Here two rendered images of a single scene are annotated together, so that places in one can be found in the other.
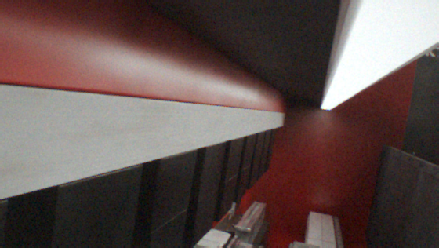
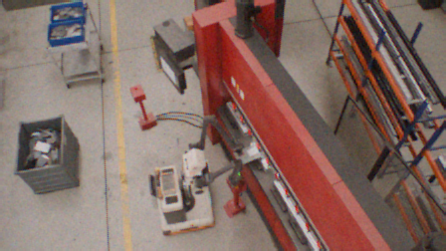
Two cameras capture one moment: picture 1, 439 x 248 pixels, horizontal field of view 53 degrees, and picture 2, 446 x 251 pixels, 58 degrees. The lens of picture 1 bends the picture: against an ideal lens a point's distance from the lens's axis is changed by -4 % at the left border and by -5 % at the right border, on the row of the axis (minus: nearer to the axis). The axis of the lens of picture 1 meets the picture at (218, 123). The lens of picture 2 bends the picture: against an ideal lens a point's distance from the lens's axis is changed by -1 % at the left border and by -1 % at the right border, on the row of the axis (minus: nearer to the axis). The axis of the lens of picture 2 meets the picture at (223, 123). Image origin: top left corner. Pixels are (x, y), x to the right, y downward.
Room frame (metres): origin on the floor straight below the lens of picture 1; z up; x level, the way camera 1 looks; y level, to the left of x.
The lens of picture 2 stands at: (-0.41, 1.60, 5.12)
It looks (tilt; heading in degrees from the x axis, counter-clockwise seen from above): 56 degrees down; 325
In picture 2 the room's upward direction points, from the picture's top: 3 degrees counter-clockwise
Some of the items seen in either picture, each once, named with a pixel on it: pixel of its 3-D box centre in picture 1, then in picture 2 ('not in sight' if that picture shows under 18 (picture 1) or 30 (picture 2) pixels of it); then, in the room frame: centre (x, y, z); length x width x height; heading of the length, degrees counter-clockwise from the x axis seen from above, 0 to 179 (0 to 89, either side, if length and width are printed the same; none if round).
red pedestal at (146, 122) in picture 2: not in sight; (142, 107); (3.14, 0.52, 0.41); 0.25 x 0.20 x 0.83; 78
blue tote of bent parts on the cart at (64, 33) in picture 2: not in sight; (67, 34); (4.65, 0.82, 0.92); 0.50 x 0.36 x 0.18; 64
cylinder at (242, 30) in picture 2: not in sight; (250, 16); (1.81, -0.32, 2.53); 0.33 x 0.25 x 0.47; 168
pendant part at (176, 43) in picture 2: not in sight; (177, 60); (2.64, 0.08, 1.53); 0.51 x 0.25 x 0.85; 176
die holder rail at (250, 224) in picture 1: (250, 224); (237, 119); (1.86, -0.20, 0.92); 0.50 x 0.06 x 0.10; 168
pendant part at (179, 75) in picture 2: not in sight; (174, 72); (2.59, 0.17, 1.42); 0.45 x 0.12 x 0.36; 176
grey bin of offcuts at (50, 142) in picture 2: not in sight; (50, 155); (3.27, 1.93, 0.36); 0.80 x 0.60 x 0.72; 154
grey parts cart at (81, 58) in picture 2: not in sight; (77, 47); (4.80, 0.73, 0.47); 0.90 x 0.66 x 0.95; 154
